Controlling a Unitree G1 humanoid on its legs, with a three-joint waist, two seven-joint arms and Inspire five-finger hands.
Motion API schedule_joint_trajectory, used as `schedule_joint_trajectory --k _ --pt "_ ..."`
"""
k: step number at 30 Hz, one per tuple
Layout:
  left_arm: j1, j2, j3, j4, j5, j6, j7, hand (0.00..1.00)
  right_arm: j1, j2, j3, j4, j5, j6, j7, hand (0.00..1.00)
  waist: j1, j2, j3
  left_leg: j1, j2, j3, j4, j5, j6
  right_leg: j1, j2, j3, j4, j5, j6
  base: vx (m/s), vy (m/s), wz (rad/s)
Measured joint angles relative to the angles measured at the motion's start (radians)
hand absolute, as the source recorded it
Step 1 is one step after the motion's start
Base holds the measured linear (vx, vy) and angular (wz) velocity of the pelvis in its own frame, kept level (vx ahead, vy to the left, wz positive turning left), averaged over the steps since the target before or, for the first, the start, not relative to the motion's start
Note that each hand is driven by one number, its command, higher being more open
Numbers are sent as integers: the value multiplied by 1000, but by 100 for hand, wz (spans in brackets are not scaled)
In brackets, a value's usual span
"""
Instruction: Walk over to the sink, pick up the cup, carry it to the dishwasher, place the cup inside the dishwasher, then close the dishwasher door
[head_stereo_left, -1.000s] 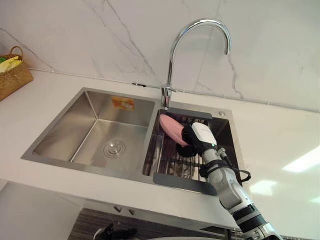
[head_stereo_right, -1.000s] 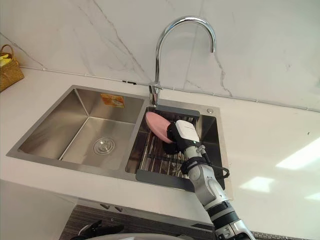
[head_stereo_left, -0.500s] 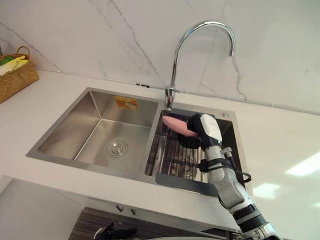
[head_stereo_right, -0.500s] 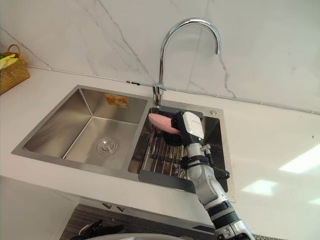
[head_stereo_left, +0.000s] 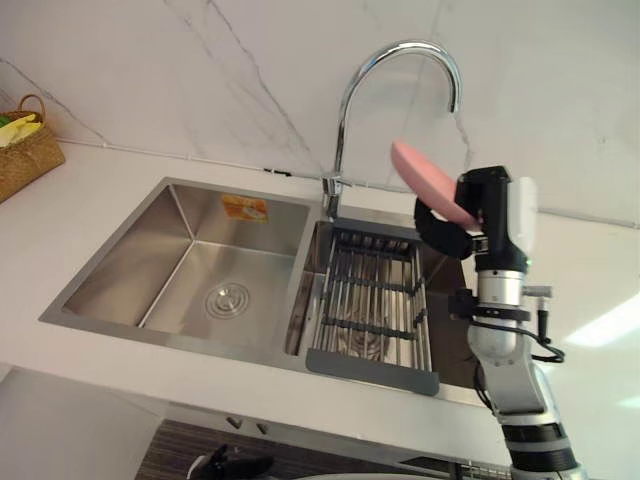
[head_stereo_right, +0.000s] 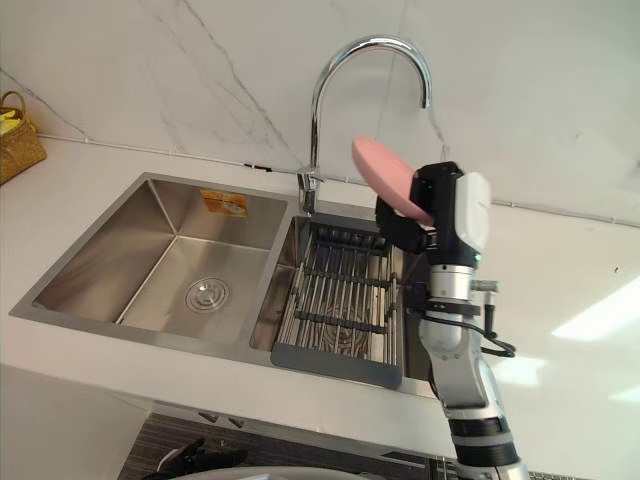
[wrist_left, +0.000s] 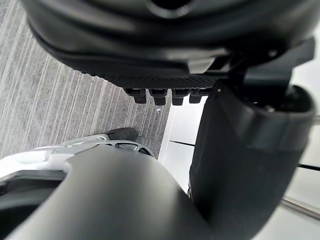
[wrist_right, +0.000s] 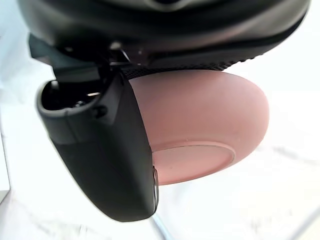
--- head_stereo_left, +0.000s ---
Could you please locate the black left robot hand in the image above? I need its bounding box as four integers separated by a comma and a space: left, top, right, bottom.
192, 443, 275, 480

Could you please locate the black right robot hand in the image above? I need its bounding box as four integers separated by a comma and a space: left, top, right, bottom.
413, 164, 539, 274

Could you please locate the pink cup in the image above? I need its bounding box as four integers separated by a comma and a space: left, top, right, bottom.
390, 139, 485, 232

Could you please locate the grey sink drain rack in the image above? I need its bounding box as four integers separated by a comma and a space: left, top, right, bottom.
305, 215, 441, 399

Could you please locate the stainless steel double sink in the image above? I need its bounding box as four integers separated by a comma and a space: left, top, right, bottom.
38, 174, 496, 402

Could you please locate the round metal drain strainer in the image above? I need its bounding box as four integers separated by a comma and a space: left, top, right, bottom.
203, 280, 247, 321

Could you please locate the chrome gooseneck faucet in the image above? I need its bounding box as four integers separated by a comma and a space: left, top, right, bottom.
319, 40, 464, 221

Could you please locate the orange sticker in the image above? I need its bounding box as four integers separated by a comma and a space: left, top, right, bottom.
220, 194, 269, 222

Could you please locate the woven wicker basket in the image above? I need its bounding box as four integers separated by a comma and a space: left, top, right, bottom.
0, 94, 67, 204

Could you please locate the yellow cloth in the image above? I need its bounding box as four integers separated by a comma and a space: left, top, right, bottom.
0, 113, 44, 148

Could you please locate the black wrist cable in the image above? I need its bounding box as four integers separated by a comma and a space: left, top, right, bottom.
529, 284, 567, 364

